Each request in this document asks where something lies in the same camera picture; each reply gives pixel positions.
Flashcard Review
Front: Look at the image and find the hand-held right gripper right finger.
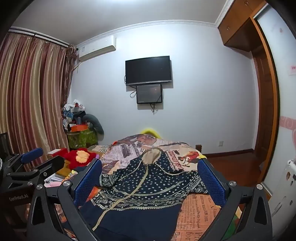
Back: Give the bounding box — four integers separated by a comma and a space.
197, 158, 273, 241

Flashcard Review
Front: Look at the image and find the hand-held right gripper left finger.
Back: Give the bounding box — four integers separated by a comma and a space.
26, 158, 102, 241

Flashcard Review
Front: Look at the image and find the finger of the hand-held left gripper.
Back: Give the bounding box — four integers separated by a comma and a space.
7, 156, 65, 186
5, 148, 44, 172

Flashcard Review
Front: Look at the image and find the navy patterned hooded garment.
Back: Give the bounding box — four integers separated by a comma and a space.
80, 148, 208, 241

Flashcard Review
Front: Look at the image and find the pile of clothes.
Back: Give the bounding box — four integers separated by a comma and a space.
61, 99, 87, 132

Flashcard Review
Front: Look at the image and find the yellow flat box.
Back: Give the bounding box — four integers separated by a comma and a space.
56, 168, 72, 178

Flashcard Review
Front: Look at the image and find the red plush toy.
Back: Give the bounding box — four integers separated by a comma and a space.
63, 148, 97, 171

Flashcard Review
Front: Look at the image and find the green patterned storage box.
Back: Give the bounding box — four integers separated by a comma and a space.
67, 130, 96, 150

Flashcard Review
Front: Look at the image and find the printed newspaper-pattern blanket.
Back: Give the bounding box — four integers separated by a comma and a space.
44, 133, 243, 241

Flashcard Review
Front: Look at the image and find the orange box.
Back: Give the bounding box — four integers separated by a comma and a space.
70, 124, 89, 133

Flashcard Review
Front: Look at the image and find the grey curved pillow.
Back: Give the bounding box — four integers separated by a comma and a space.
82, 114, 104, 142

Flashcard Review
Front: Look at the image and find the striped red beige curtain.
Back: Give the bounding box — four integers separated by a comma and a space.
0, 32, 77, 167

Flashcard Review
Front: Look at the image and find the yellow pillow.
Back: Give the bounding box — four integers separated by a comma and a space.
141, 127, 163, 139

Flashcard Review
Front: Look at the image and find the wooden overhead cabinet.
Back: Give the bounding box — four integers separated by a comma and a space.
217, 0, 269, 52

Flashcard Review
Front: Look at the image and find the small black wall monitor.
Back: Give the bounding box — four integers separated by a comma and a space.
136, 84, 162, 104

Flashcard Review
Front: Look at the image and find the white curtain rail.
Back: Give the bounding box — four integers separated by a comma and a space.
8, 27, 70, 47

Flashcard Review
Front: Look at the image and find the white wall air conditioner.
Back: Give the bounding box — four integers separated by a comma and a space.
77, 35, 117, 62

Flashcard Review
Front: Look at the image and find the black wall television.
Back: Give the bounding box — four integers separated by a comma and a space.
125, 56, 173, 86

